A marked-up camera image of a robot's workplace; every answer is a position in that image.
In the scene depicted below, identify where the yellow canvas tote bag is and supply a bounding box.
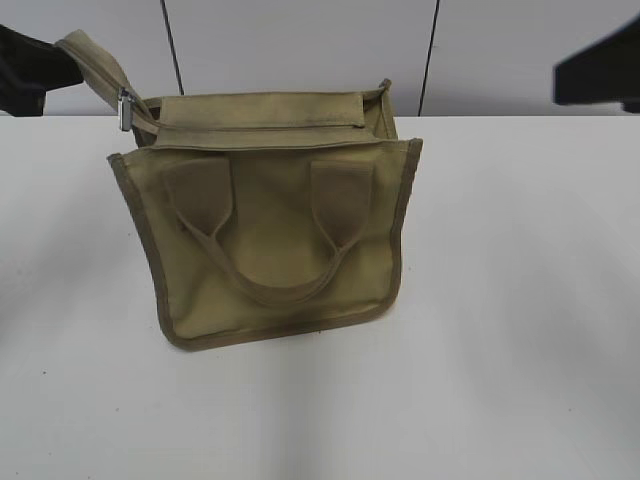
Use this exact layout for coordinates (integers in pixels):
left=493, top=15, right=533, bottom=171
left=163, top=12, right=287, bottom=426
left=59, top=30, right=423, bottom=350

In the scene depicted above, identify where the silver zipper pull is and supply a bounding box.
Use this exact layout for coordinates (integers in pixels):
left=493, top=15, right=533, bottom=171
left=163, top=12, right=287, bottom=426
left=118, top=87, right=136, bottom=132

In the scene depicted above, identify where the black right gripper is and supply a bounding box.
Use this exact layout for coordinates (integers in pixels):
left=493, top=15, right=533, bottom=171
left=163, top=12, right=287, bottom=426
left=552, top=15, right=639, bottom=112

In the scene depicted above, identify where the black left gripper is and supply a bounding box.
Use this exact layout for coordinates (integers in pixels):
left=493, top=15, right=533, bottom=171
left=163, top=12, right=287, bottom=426
left=1, top=25, right=83, bottom=117

